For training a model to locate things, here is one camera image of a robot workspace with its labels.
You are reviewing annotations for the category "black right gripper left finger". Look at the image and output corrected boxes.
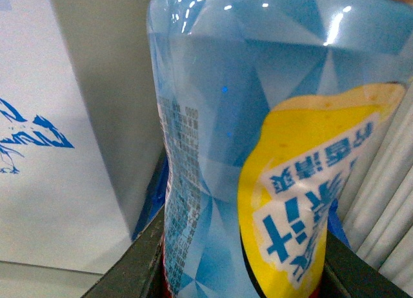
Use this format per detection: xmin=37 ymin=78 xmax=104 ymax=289
xmin=83 ymin=204 xmax=165 ymax=297

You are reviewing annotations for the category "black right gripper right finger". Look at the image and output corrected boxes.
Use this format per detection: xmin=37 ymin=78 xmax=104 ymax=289
xmin=319 ymin=232 xmax=409 ymax=298

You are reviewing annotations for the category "blue yellow drink bottle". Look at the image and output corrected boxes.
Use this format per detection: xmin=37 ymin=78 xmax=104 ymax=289
xmin=147 ymin=0 xmax=412 ymax=297

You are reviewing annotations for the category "blue plastic shopping basket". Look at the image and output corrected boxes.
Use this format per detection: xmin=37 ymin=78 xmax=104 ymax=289
xmin=131 ymin=152 xmax=350 ymax=248

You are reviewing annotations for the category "white vertical curtain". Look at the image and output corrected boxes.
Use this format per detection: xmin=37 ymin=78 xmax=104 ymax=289
xmin=337 ymin=91 xmax=412 ymax=295

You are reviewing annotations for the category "white blue chest freezer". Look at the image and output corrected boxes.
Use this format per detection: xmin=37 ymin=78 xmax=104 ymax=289
xmin=1 ymin=0 xmax=131 ymax=273

